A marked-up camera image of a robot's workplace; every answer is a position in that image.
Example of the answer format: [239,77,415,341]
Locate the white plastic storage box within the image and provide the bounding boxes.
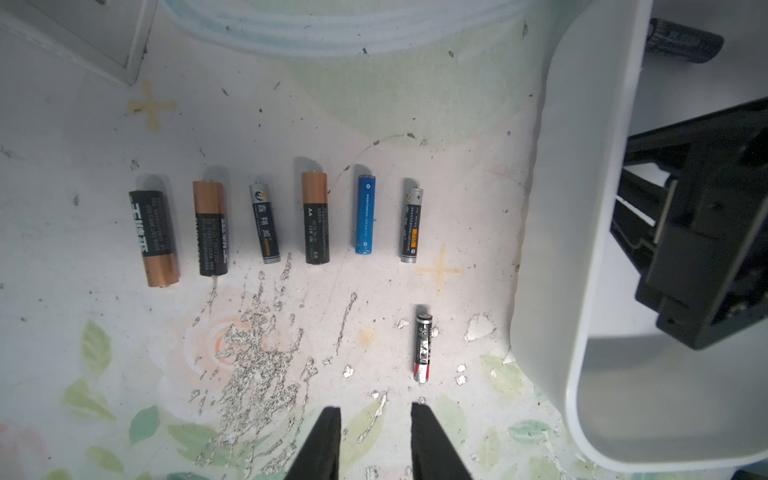
[511,1,767,472]

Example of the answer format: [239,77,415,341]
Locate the small black battery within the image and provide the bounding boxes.
[413,313,433,384]

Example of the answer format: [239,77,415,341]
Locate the dark grey battery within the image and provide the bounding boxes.
[249,182,281,264]

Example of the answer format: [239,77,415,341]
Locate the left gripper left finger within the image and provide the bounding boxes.
[285,407,342,480]

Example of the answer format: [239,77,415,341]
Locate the dark navy battery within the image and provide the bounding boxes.
[645,18,725,64]

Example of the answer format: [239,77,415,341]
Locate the black copper battery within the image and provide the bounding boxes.
[301,172,330,265]

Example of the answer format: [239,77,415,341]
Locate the white perforated file organizer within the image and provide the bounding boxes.
[1,0,158,86]

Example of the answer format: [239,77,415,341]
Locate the small blue battery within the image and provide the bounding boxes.
[355,174,376,255]

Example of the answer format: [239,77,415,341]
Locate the black Duracell battery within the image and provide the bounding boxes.
[193,181,228,277]

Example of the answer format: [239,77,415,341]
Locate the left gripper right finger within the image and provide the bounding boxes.
[411,403,472,480]

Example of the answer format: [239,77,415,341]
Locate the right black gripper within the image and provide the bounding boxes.
[610,98,767,350]

